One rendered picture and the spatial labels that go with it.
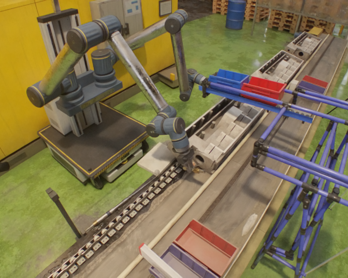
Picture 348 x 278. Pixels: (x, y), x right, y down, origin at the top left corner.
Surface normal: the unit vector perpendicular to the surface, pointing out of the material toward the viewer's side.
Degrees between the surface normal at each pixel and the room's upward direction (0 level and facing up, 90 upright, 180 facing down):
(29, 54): 90
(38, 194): 0
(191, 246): 0
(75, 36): 84
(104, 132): 0
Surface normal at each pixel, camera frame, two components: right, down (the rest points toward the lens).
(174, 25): -0.22, 0.64
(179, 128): 0.76, 0.03
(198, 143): 0.13, -0.67
